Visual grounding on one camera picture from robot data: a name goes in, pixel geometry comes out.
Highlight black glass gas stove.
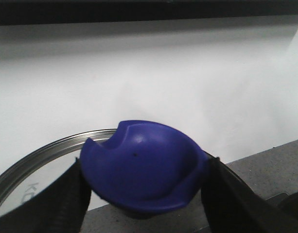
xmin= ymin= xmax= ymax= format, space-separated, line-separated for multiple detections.
xmin=266 ymin=192 xmax=298 ymax=220

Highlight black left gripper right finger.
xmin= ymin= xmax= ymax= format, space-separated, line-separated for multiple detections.
xmin=201 ymin=158 xmax=298 ymax=233

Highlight glass lid with blue knob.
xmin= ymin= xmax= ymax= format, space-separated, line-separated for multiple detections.
xmin=0 ymin=120 xmax=209 ymax=217

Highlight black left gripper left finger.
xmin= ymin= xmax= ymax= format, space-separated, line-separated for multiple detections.
xmin=0 ymin=160 xmax=91 ymax=233

